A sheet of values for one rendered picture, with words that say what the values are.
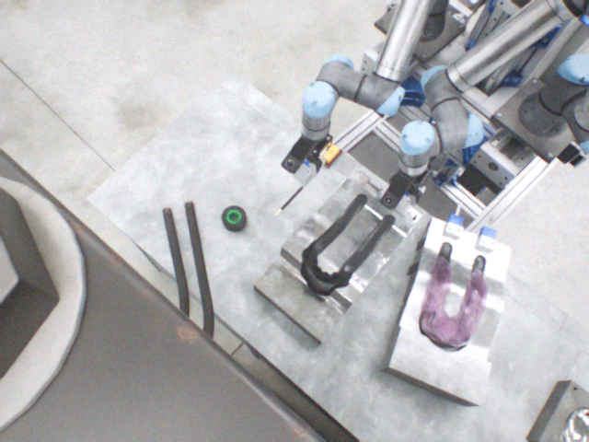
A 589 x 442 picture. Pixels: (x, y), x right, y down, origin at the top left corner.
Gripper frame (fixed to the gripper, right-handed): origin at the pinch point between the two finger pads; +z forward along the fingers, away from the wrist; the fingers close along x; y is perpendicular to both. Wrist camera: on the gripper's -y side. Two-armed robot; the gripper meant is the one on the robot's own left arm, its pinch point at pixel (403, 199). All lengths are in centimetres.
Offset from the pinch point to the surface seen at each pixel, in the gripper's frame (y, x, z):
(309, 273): -34.9, 8.7, 1.0
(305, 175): -13.2, 26.8, -7.2
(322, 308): -40.6, -0.4, 2.8
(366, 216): -9.9, 6.5, 3.5
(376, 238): -13.4, 0.1, 4.6
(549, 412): -23, -65, 16
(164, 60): 22, 179, 74
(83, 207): -71, 141, 66
